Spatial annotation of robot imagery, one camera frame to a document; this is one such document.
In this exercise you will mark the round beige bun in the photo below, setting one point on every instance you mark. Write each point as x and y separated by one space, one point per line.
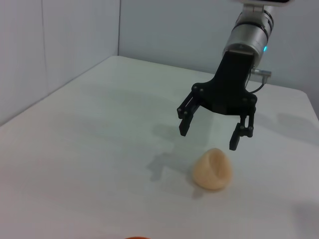
211 171

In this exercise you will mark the orange woven plastic basket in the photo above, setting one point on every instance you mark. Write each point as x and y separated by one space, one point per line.
135 238

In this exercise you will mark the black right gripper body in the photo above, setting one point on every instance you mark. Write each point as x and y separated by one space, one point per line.
229 84

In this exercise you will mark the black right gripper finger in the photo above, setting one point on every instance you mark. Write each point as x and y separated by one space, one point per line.
185 124
235 139

